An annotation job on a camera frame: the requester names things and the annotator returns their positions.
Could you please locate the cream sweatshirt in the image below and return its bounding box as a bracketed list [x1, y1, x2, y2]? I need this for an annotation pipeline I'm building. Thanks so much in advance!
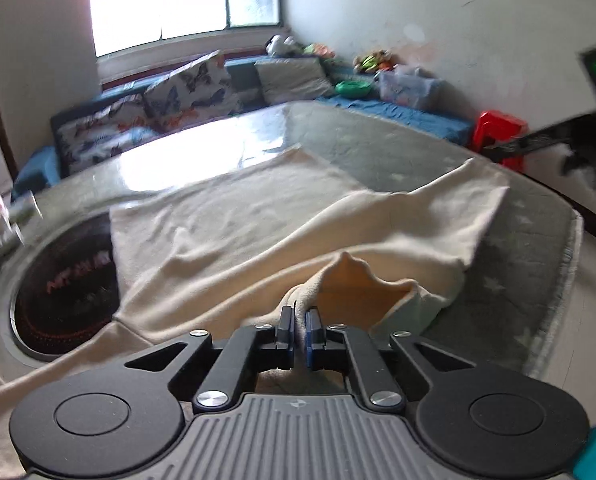
[0, 148, 509, 479]

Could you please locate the red plastic stool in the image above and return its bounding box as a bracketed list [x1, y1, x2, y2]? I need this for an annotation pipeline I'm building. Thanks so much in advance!
[467, 110, 528, 153]

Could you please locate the grey quilted star tablecloth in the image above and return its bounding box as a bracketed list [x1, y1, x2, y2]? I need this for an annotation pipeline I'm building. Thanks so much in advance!
[0, 101, 583, 425]

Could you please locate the clear plastic storage box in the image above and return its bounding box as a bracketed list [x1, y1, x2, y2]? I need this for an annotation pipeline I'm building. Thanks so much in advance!
[378, 70, 443, 110]

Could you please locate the black induction cooktop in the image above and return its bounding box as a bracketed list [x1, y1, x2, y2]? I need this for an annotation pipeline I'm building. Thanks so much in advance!
[10, 211, 120, 362]

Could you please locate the colourful plush toy pile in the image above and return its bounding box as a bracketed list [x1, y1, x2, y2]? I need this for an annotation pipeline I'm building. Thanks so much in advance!
[353, 50, 397, 74]

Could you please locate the green plastic bowl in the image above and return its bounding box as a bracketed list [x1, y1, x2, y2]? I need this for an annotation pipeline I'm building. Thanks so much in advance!
[335, 79, 373, 100]

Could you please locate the blue corner sofa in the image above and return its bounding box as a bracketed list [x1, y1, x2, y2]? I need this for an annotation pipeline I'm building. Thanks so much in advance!
[12, 54, 474, 200]

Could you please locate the right butterfly pillow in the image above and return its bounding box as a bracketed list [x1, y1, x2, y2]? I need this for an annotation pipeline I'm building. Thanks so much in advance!
[143, 51, 243, 133]

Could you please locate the butterfly pillow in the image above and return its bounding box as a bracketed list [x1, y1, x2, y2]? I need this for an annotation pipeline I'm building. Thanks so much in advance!
[55, 96, 160, 176]
[143, 51, 243, 133]

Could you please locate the left butterfly pillow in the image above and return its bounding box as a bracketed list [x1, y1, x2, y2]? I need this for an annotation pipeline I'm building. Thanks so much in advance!
[55, 96, 160, 176]

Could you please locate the grey plain cushion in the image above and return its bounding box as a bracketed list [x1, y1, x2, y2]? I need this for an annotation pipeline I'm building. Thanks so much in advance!
[255, 58, 335, 105]

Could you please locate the panda plush toy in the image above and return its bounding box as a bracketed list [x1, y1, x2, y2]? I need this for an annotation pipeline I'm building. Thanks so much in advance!
[265, 34, 303, 58]

